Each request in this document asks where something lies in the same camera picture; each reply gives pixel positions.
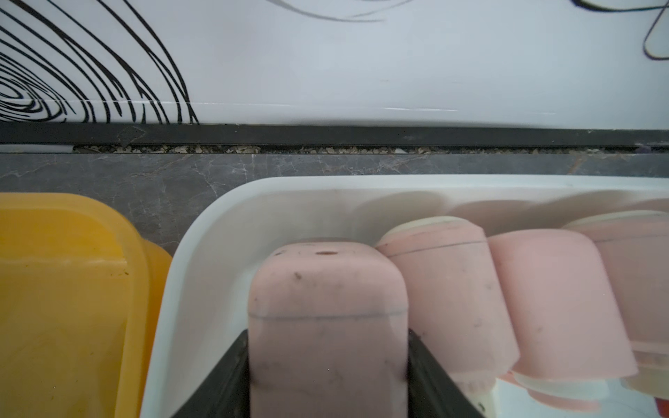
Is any pink sharpener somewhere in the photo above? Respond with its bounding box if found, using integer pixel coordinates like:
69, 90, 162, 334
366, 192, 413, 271
564, 210, 668, 401
488, 229, 638, 412
376, 216, 520, 397
247, 242, 408, 417

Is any yellow plastic storage box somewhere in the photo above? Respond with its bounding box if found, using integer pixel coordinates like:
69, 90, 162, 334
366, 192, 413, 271
1, 193, 172, 417

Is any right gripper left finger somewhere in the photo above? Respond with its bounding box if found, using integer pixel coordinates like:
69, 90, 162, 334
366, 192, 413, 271
172, 330, 250, 418

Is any white plastic storage box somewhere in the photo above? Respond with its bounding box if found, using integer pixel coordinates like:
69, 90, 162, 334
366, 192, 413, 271
141, 174, 668, 417

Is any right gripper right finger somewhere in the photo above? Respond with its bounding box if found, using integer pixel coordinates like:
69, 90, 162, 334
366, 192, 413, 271
407, 329, 484, 418

